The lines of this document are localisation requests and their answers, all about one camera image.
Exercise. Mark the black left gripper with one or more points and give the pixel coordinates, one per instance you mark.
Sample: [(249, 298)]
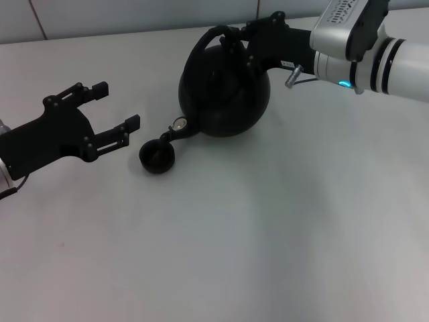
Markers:
[(47, 141)]

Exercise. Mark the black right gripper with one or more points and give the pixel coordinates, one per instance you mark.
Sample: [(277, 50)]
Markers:
[(281, 47)]

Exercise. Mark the black round teapot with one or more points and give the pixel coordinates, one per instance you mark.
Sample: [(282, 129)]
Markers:
[(228, 97)]

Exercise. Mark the small black teacup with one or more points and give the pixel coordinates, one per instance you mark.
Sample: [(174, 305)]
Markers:
[(157, 157)]

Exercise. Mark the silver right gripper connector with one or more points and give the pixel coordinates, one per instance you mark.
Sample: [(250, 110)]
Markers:
[(293, 77)]

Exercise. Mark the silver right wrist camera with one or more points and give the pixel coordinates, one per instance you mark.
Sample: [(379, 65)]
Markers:
[(338, 27)]

